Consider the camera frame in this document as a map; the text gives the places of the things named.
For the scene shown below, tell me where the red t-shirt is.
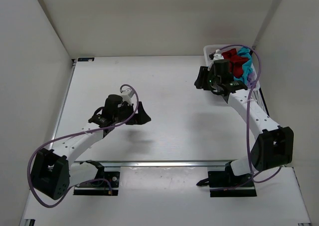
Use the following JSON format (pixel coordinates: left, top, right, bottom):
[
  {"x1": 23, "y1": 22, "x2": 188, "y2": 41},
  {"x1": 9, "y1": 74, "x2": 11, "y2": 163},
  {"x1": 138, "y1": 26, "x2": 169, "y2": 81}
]
[{"x1": 221, "y1": 48, "x2": 249, "y2": 78}]

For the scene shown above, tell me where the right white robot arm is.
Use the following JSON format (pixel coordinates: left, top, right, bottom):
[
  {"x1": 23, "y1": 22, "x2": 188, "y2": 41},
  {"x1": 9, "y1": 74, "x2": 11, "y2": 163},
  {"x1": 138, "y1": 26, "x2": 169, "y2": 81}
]
[{"x1": 194, "y1": 59, "x2": 294, "y2": 191}]

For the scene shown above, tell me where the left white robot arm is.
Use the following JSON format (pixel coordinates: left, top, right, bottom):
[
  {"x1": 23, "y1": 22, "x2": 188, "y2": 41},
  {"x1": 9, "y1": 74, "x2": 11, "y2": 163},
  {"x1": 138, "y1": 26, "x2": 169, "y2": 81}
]
[{"x1": 27, "y1": 94, "x2": 151, "y2": 200}]

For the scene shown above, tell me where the white plastic basket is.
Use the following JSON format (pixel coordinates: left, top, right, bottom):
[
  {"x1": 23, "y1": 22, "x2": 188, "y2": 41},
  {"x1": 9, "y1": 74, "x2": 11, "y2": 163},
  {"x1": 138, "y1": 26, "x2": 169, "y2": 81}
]
[{"x1": 203, "y1": 44, "x2": 260, "y2": 94}]

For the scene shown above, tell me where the teal t-shirt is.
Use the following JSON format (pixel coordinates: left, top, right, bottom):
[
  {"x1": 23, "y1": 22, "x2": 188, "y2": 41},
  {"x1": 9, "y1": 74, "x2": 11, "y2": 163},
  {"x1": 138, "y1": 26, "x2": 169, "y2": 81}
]
[{"x1": 235, "y1": 47, "x2": 253, "y2": 84}]

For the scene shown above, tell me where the lavender t-shirt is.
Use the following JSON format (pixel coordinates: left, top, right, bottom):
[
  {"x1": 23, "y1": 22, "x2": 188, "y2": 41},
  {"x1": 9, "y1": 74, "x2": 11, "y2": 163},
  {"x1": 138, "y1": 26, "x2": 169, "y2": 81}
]
[{"x1": 246, "y1": 71, "x2": 256, "y2": 88}]

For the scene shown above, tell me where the dark label sticker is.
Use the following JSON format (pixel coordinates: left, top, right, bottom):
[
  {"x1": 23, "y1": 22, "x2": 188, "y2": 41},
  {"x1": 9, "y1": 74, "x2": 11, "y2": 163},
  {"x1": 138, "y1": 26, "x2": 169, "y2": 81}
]
[{"x1": 77, "y1": 57, "x2": 95, "y2": 62}]

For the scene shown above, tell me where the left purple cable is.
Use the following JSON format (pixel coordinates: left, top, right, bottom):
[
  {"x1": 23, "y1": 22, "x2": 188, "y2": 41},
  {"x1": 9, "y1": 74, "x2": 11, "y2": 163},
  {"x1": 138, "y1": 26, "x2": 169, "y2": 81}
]
[{"x1": 29, "y1": 84, "x2": 140, "y2": 208}]

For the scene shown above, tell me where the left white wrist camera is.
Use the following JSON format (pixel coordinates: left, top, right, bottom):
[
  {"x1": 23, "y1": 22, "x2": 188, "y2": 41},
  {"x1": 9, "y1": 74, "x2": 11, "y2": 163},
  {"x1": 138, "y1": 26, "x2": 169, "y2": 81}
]
[{"x1": 120, "y1": 88, "x2": 134, "y2": 105}]

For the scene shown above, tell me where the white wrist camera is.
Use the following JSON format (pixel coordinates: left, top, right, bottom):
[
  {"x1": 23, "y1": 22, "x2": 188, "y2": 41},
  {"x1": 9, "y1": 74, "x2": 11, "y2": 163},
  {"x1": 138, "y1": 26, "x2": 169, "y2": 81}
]
[
  {"x1": 120, "y1": 88, "x2": 134, "y2": 105},
  {"x1": 208, "y1": 49, "x2": 224, "y2": 71}
]

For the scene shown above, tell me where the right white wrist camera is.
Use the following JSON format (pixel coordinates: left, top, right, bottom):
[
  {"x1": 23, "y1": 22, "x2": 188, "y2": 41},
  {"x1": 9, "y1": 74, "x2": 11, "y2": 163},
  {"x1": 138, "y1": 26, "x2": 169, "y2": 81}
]
[{"x1": 208, "y1": 49, "x2": 224, "y2": 71}]

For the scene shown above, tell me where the aluminium front rail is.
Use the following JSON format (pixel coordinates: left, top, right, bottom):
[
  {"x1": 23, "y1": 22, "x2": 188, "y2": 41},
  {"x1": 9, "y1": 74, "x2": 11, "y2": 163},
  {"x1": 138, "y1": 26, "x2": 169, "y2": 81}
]
[{"x1": 100, "y1": 161, "x2": 229, "y2": 168}]

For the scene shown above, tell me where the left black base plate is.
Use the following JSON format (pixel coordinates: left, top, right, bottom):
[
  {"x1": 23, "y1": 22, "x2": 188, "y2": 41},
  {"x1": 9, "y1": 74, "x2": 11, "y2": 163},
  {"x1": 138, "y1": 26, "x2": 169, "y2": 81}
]
[{"x1": 73, "y1": 167, "x2": 121, "y2": 197}]

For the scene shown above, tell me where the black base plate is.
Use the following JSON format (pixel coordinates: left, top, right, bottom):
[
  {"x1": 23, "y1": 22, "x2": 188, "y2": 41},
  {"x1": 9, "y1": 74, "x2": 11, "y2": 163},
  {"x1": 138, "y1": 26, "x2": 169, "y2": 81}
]
[
  {"x1": 208, "y1": 171, "x2": 257, "y2": 198},
  {"x1": 73, "y1": 167, "x2": 121, "y2": 197}
]

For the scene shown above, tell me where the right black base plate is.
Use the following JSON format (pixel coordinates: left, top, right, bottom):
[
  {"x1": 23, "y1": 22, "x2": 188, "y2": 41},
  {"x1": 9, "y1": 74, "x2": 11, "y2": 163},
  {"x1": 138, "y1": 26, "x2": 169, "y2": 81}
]
[{"x1": 208, "y1": 171, "x2": 257, "y2": 198}]

